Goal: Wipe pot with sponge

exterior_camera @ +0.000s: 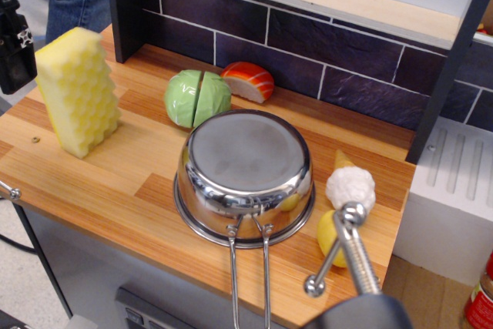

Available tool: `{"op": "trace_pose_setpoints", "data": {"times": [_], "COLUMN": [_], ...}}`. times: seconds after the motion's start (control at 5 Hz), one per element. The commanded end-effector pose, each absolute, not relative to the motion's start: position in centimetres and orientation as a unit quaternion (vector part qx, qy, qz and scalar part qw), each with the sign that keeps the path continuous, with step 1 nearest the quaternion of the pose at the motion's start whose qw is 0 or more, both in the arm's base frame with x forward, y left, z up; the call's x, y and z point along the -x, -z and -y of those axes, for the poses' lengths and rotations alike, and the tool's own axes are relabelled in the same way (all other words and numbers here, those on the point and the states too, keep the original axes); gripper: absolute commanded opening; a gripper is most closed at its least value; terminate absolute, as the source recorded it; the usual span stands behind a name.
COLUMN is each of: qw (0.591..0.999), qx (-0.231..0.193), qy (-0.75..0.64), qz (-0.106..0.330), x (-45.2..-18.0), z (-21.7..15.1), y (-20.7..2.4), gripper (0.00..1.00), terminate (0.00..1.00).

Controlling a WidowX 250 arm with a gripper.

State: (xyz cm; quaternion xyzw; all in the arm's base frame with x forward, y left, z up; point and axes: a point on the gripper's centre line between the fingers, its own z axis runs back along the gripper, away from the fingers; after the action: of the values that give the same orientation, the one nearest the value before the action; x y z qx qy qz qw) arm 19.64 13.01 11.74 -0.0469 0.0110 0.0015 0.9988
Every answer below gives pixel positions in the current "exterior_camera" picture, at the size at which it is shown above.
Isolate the grey toy oven front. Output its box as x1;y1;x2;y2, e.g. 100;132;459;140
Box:
115;287;192;329

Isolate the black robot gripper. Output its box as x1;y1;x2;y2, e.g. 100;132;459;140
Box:
1;0;37;95

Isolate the green toy cabbage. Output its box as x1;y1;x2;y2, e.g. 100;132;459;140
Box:
163;69;232;129

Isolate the upside-down steel pot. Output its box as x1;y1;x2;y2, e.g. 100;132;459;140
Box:
173;109;315;328

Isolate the toy salmon sushi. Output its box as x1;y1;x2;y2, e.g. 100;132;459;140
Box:
220;62;275;103

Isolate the small metal clamp knob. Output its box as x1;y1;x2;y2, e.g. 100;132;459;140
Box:
0;181;22;200

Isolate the yellow toy lemon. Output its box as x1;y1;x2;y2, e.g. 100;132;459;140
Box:
317;210;347;268

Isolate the red spice jar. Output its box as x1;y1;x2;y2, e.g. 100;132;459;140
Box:
461;254;492;329

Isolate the dark grey shelf post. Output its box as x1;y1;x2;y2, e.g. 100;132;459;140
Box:
405;0;490;164

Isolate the toy ice cream cone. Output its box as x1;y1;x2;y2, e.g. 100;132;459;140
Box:
325;149;376;212

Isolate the yellow sponge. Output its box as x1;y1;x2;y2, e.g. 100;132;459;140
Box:
35;27;121;159

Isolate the white toy sink drainboard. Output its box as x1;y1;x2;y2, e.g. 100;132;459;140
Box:
394;118;492;286

